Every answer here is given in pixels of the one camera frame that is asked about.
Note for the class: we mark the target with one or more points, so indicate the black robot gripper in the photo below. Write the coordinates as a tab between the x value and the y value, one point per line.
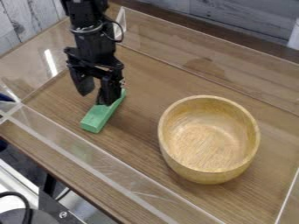
93	60

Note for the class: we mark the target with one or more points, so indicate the green rectangular block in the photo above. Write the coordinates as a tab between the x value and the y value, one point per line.
97	118

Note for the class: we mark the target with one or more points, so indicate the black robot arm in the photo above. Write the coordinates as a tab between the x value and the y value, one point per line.
89	13

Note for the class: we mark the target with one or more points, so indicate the brown wooden bowl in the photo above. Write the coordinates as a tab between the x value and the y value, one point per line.
209	138

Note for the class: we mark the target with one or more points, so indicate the clear acrylic tray wall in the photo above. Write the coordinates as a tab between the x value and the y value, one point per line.
115	167

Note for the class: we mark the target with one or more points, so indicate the black metal bracket with screw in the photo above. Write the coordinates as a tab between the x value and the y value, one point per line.
57	210

